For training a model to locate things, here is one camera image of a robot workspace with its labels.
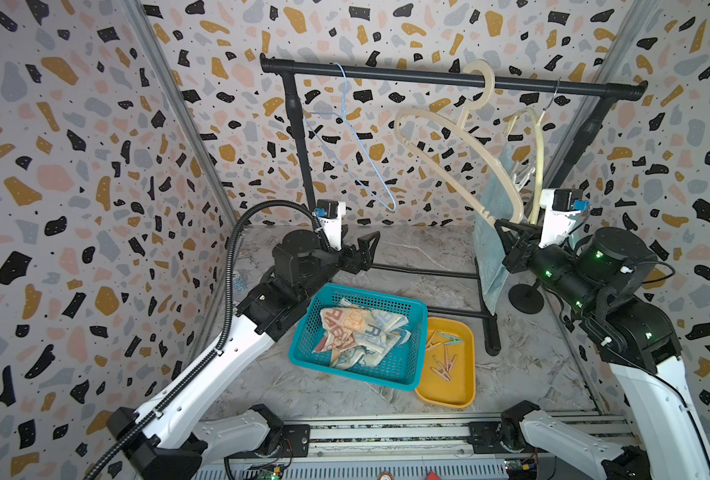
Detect light teal towel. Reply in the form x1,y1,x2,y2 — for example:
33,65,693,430
473,174,513,314

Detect teal plastic basket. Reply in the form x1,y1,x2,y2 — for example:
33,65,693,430
289,284,428,390

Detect cream plastic hanger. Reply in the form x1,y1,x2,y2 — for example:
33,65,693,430
504,81,560,224

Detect white clothespin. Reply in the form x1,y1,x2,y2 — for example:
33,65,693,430
512,166,536,192

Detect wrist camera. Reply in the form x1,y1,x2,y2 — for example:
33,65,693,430
539,188,589,248
313,199,347,251

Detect cream towel blue cartoon print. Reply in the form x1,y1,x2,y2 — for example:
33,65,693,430
329,343,392,370

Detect yellow plastic tray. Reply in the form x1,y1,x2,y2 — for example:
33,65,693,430
415,317,476,409

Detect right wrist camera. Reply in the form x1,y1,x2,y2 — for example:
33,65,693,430
539,188,589,248

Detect yellow clothespin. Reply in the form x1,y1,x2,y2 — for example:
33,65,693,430
425,333,440,351

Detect beige pink clothespin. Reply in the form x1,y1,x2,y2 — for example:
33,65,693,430
430,362,451,382

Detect green clothespin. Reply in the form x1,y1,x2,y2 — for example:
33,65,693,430
435,332,463,346

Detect aluminium rail base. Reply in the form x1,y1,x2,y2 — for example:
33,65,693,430
128,413,656,480

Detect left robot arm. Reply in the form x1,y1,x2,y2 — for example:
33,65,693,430
85,200,380,479

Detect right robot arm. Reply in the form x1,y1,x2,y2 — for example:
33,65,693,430
495,220,710,479

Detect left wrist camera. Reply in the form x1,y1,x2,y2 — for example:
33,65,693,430
313,199,347,251

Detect cream RABBIT lettered towel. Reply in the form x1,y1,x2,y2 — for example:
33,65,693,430
311,298,410,361

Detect black clothes rack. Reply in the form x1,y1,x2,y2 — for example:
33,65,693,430
258,52,649,358

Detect blue wire hanger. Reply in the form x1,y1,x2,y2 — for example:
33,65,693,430
304,62,398,214

